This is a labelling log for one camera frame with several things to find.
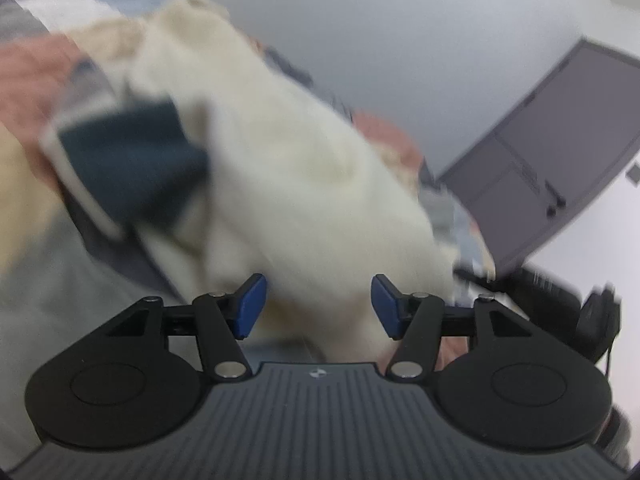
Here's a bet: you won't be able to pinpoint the dark grey wardrobe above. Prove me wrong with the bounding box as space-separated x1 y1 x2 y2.
439 39 640 273

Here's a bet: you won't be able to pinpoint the cream navy striped fuzzy sweater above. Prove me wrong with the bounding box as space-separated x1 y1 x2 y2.
40 0 456 362

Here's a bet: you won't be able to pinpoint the black headphones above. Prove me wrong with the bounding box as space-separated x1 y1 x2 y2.
454 266 620 365

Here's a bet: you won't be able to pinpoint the pastel patchwork quilt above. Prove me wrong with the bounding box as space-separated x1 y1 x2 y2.
0 0 497 470

